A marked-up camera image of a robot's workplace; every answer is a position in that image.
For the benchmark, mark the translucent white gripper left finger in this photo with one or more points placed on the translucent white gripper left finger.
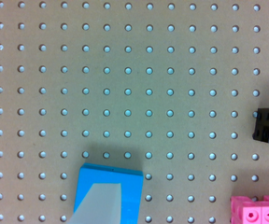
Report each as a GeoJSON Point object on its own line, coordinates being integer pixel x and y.
{"type": "Point", "coordinates": [101, 205]}

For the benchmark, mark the blue block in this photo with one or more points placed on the blue block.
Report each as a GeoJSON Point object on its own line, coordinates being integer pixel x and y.
{"type": "Point", "coordinates": [131, 182]}

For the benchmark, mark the pink cube block cluster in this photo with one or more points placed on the pink cube block cluster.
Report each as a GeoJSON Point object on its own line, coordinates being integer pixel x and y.
{"type": "Point", "coordinates": [246, 211]}

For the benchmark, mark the brown pegboard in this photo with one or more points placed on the brown pegboard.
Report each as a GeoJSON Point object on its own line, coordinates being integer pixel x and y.
{"type": "Point", "coordinates": [167, 87]}

